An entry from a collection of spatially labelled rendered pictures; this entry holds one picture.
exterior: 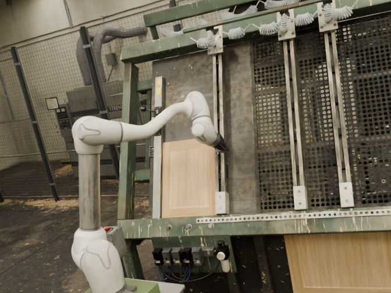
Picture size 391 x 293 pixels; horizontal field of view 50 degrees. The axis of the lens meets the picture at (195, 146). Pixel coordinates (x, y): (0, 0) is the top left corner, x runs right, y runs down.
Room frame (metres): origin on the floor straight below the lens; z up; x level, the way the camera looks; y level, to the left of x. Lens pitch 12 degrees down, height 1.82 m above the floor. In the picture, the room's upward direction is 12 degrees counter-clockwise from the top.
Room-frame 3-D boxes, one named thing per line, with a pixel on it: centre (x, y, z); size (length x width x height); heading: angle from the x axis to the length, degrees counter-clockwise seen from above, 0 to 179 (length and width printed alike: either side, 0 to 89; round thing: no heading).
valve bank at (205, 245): (2.22, 0.17, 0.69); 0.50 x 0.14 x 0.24; 68
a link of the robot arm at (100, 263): (1.78, 0.53, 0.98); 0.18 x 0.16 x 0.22; 30
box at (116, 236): (2.32, 0.60, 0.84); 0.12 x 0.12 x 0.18; 68
